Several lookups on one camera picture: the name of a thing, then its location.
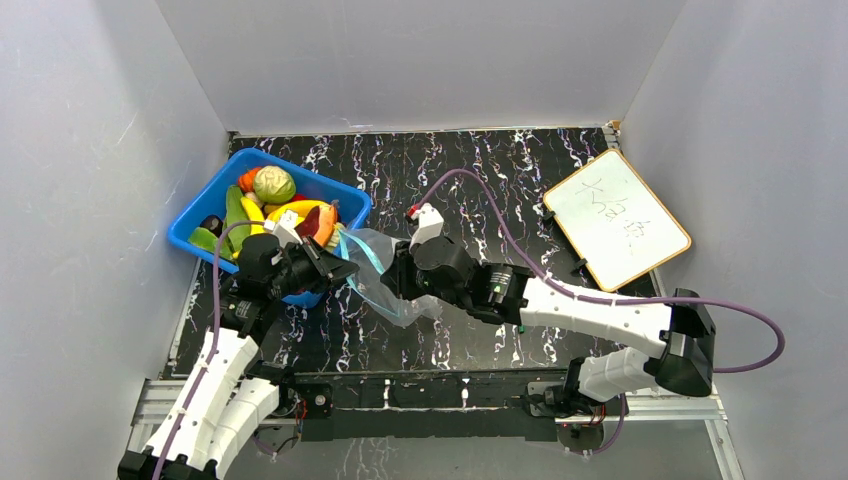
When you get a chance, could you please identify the orange papaya slice toy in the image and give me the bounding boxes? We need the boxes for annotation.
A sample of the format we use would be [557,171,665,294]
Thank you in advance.
[295,204,338,247]

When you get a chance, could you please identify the green cabbage toy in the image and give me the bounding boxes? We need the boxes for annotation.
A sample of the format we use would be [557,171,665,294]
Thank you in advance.
[253,166,296,204]

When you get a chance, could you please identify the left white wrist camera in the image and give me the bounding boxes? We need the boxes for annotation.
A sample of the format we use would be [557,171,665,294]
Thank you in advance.
[263,210,302,248]

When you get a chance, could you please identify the aluminium frame rail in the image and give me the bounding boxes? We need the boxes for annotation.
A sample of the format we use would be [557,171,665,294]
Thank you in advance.
[115,374,747,480]

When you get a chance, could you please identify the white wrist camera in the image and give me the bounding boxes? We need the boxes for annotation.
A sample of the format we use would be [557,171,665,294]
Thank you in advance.
[263,210,302,248]
[409,203,444,252]

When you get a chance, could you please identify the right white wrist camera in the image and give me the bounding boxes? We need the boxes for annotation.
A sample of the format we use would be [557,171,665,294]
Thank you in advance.
[409,203,444,252]

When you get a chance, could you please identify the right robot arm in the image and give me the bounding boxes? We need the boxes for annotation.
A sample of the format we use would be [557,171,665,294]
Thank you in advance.
[380,237,716,417]

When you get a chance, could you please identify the yellow bell pepper toy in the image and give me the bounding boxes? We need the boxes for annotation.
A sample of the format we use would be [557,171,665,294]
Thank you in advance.
[266,200,328,222]

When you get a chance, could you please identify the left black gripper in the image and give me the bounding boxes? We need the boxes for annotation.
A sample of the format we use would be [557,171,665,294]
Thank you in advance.
[268,234,359,300]

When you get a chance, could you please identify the clear zip top bag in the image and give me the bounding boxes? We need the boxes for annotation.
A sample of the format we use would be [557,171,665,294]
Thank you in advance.
[338,228,442,328]

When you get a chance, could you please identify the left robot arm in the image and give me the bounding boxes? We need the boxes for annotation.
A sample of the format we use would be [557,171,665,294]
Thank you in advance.
[117,233,359,479]

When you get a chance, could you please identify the yellow banana toy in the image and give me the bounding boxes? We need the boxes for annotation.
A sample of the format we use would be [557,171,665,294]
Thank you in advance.
[240,196,265,235]

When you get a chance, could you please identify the white dry erase board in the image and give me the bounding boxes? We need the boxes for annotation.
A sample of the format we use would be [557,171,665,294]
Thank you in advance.
[543,148,692,292]

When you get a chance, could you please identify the blue plastic bin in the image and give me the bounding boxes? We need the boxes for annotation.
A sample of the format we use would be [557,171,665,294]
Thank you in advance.
[168,149,372,309]

